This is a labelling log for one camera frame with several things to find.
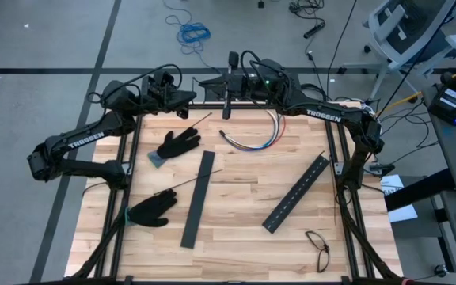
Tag grey metal bracket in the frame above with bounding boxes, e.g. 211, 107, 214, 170
332, 160, 347, 178

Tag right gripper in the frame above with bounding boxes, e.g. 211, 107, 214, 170
198, 51, 255, 120

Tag multicolour wire bundle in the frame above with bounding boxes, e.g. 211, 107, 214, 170
218, 109, 287, 153

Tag white paper sheet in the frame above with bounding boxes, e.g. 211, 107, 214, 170
379, 173, 419, 224

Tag black aluminium table frame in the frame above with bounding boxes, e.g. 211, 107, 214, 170
64, 101, 411, 285

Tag black-framed eyeglasses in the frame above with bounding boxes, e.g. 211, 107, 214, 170
304, 230, 331, 274

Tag grey mesh office chair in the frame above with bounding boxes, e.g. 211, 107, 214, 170
340, 0, 456, 102

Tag black chair caster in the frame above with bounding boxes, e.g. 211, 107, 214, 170
432, 263, 450, 279

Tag black device blue light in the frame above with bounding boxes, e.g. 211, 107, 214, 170
427, 84, 456, 127

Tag black floor cable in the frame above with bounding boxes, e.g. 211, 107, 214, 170
325, 0, 359, 93

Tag blue cable coil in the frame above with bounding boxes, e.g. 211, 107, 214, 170
161, 0, 213, 56

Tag yellow cable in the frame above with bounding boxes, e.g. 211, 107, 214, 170
376, 91, 425, 118

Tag black clamp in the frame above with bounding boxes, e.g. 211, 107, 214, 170
367, 161, 396, 178

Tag black power strip cable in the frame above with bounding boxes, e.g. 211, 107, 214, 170
288, 0, 328, 40

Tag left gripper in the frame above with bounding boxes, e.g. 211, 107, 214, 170
139, 70, 198, 120

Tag black work glove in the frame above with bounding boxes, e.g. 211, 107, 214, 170
123, 188, 179, 229
146, 127, 203, 169

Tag flat black duct cover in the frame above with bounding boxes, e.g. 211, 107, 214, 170
180, 150, 217, 250

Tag black slotted cable duct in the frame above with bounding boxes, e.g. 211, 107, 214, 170
261, 154, 331, 235

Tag black desk crossbar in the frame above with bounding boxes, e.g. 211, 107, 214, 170
384, 168, 456, 213

